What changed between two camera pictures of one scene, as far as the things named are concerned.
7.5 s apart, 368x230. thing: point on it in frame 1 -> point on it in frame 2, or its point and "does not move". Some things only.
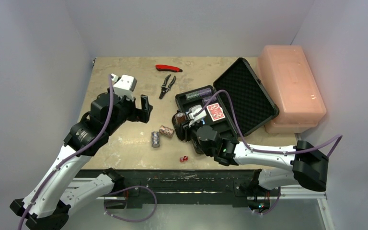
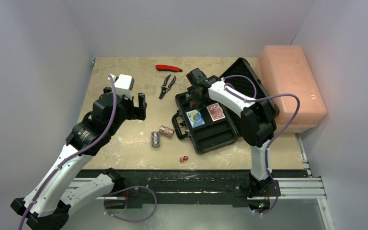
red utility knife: (159, 67) does not move
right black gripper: (184, 129) -> (195, 94)
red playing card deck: (216, 112) does not move
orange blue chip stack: (166, 131) does not move
